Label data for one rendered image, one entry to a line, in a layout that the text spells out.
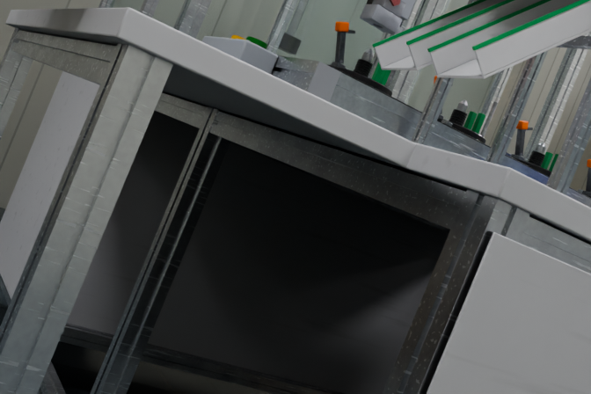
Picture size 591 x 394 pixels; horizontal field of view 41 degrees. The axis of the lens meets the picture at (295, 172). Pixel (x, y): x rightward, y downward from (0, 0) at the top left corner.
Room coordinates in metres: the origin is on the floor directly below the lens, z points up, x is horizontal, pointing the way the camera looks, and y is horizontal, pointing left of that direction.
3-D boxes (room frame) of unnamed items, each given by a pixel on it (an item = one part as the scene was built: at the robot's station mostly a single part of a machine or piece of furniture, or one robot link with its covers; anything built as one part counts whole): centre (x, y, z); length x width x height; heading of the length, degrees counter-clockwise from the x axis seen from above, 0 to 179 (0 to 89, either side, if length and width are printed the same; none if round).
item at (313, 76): (1.67, 0.22, 0.91); 0.89 x 0.06 x 0.11; 29
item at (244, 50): (1.47, 0.19, 0.93); 0.21 x 0.07 x 0.06; 29
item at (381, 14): (1.51, -0.05, 1.13); 0.08 x 0.04 x 0.07; 120
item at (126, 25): (1.25, 0.09, 0.84); 0.90 x 0.70 x 0.03; 28
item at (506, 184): (1.72, -0.43, 0.85); 1.50 x 1.41 x 0.03; 29
